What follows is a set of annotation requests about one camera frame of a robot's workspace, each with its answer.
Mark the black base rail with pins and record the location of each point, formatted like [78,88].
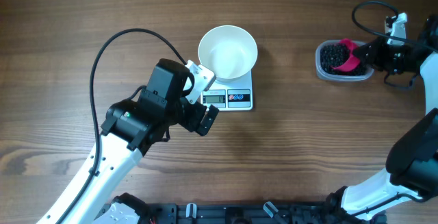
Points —
[292,213]

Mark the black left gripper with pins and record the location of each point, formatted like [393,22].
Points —
[192,122]

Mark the clear plastic container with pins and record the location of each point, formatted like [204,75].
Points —
[322,74]

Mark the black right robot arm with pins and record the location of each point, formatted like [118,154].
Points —
[410,172]

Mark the white digital kitchen scale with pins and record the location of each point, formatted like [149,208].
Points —
[235,95]

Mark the white bowl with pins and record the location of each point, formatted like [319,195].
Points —
[229,51]

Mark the pink measuring scoop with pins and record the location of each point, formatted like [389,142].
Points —
[352,61]

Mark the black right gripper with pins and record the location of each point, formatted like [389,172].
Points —
[374,57]

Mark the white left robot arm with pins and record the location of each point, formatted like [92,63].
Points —
[130,128]

